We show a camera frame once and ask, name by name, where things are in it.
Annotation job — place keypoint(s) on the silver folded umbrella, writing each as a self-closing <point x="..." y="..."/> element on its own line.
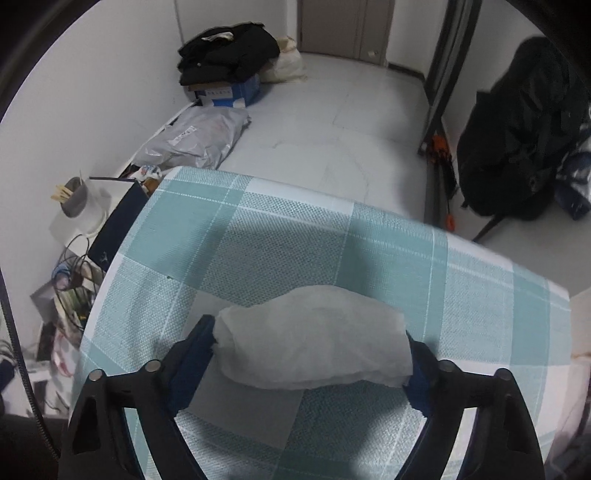
<point x="577" y="184"/>

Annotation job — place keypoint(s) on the printed snack packet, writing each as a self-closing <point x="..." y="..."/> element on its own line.
<point x="145" y="171"/>

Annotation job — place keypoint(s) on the white wet wipe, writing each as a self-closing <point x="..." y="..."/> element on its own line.
<point x="314" y="337"/>

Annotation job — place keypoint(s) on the black backpack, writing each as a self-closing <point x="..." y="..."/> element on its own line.
<point x="508" y="138"/>

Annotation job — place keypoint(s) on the beige tote bag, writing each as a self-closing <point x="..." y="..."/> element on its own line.
<point x="288" y="64"/>

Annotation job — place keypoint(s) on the grey door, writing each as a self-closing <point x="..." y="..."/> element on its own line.
<point x="341" y="27"/>

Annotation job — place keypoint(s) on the grey plastic mailer bag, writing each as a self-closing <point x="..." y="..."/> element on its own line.
<point x="198" y="136"/>

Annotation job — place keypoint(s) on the blue cardboard box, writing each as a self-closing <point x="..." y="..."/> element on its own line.
<point x="231" y="94"/>

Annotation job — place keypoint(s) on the teal checked tablecloth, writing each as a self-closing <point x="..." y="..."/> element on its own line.
<point x="277" y="254"/>

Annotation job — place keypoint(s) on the black clothes pile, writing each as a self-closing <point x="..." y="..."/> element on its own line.
<point x="231" y="50"/>

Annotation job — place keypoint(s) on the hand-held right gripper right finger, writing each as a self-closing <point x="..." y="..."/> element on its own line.
<point x="422" y="387"/>

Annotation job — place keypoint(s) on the pile of papers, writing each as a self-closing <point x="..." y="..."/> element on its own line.
<point x="64" y="300"/>

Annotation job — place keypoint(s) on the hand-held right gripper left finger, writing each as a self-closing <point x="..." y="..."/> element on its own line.
<point x="189" y="369"/>

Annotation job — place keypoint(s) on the grey cup with sticks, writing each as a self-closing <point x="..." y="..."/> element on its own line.
<point x="74" y="201"/>

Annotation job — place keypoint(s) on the white paper roll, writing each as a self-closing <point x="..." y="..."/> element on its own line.
<point x="94" y="207"/>

